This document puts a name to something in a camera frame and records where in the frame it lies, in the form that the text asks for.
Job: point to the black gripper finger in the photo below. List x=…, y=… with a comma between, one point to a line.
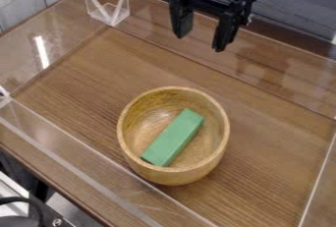
x=225, y=31
x=181, y=17

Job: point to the green rectangular block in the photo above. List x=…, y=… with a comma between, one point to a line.
x=173, y=139

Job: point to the brown wooden bowl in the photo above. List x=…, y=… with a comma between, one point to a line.
x=145, y=117

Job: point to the clear acrylic tray walls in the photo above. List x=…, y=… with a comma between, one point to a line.
x=72, y=71

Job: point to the clear acrylic corner bracket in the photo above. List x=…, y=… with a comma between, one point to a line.
x=108, y=13

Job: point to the black metal table mount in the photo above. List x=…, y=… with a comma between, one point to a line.
x=52, y=219

